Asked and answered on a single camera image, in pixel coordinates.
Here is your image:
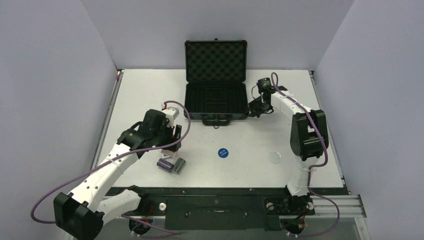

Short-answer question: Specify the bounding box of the blue round dealer button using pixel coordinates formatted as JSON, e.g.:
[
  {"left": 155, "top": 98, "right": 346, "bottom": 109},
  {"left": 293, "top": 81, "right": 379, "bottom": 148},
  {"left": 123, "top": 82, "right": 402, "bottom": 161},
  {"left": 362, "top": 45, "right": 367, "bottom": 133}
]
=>
[{"left": 218, "top": 148, "right": 229, "bottom": 159}]

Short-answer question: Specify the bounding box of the purple poker chip stack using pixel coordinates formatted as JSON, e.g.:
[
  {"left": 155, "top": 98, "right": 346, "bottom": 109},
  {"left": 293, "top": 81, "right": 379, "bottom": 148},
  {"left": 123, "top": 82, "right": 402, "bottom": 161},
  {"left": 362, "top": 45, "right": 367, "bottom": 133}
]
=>
[{"left": 156, "top": 158, "right": 174, "bottom": 173}]

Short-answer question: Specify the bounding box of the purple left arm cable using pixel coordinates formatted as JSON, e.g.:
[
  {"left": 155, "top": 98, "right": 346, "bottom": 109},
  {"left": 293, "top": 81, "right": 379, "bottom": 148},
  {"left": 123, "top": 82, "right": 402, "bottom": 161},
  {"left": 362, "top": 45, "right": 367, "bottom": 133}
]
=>
[{"left": 30, "top": 100, "right": 192, "bottom": 224}]

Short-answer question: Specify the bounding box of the black robot base mount plate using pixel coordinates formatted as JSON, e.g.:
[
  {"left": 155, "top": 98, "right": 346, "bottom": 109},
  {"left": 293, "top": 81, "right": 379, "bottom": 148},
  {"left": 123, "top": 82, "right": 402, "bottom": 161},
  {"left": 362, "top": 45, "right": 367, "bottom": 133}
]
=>
[{"left": 125, "top": 186, "right": 337, "bottom": 231}]

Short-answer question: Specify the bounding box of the green blue poker chip stack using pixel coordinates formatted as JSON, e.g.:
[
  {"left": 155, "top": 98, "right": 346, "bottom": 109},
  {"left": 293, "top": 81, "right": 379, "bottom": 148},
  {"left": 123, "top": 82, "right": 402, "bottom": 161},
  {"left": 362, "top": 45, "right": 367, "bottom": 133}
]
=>
[{"left": 171, "top": 157, "right": 187, "bottom": 175}]

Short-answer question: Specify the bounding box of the clear round plastic disc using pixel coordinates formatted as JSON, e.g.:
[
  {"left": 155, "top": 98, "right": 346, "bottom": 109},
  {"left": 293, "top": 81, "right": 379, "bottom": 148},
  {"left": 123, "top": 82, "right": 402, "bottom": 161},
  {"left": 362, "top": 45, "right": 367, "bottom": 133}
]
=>
[{"left": 268, "top": 151, "right": 282, "bottom": 164}]

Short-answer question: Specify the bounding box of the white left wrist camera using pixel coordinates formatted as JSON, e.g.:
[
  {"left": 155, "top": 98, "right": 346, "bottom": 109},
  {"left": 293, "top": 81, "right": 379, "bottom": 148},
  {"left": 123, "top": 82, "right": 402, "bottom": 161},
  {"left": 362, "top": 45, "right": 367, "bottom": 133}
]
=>
[{"left": 161, "top": 103, "right": 180, "bottom": 121}]

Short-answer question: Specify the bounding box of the black foam-lined carry case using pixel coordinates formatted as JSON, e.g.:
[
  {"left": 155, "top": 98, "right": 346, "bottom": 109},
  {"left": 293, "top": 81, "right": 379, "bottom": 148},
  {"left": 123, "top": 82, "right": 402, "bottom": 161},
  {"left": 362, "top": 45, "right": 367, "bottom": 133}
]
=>
[{"left": 184, "top": 39, "right": 249, "bottom": 128}]

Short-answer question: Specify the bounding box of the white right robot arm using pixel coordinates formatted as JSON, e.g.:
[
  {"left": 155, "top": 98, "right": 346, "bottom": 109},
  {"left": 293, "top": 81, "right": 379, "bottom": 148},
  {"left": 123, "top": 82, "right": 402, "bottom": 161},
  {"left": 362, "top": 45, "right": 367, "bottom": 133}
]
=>
[{"left": 248, "top": 77, "right": 329, "bottom": 214}]

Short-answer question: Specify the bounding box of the red playing card deck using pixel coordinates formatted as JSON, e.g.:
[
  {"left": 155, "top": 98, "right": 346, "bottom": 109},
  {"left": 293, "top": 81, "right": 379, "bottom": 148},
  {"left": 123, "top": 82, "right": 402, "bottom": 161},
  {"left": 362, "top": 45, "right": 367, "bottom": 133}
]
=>
[{"left": 160, "top": 149, "right": 178, "bottom": 158}]

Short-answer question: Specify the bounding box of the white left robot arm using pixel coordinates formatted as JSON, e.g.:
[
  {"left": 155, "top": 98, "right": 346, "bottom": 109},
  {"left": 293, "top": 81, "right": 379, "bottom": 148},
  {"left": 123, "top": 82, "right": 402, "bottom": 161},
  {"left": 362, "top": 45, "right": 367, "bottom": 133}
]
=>
[{"left": 53, "top": 107, "right": 182, "bottom": 240}]

